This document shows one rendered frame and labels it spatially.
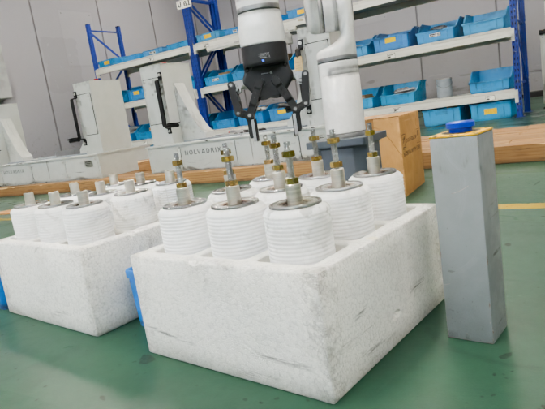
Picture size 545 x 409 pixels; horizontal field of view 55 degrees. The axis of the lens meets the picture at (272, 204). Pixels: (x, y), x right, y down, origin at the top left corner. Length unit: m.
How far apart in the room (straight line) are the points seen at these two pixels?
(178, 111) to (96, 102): 0.75
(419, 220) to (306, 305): 0.31
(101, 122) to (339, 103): 3.13
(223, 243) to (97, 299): 0.39
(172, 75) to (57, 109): 4.85
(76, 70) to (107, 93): 4.52
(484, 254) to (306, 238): 0.26
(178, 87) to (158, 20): 6.58
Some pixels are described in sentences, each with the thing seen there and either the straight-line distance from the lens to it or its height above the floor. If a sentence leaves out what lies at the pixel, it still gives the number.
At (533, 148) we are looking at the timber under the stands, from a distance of 2.55.
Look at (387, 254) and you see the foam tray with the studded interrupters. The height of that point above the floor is 0.15.
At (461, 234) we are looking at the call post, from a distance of 0.81.
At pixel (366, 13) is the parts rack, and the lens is 6.26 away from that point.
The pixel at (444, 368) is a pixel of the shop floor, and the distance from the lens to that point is 0.80.
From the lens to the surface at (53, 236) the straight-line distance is 1.23.
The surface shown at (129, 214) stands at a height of 0.21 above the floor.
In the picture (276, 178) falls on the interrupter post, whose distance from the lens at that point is 0.90.
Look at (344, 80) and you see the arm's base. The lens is 1.21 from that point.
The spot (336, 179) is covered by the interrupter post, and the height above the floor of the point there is 0.27.
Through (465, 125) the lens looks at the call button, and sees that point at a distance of 0.80.
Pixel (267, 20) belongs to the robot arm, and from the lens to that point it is 0.87.
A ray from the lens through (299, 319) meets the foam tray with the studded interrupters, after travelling 0.70.
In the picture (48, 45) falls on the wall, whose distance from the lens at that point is 8.58.
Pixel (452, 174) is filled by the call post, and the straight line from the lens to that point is 0.80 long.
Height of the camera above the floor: 0.39
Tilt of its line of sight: 10 degrees down
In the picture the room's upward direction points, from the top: 9 degrees counter-clockwise
